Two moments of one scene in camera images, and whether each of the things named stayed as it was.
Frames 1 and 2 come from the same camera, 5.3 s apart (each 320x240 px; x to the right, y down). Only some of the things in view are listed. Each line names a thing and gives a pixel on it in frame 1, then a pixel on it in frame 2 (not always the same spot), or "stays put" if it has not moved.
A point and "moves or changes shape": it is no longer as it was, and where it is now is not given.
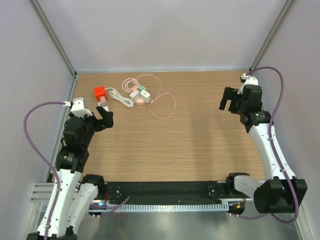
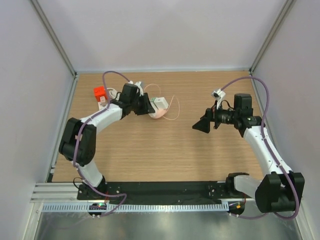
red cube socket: [99, 92] stays put
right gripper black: [230, 93] → [211, 114]
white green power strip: [104, 104] stays put
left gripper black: [101, 124] → [147, 108]
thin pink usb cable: [158, 95] → [165, 117]
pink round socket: [140, 101] moves or changes shape
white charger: [145, 96] moves or changes shape
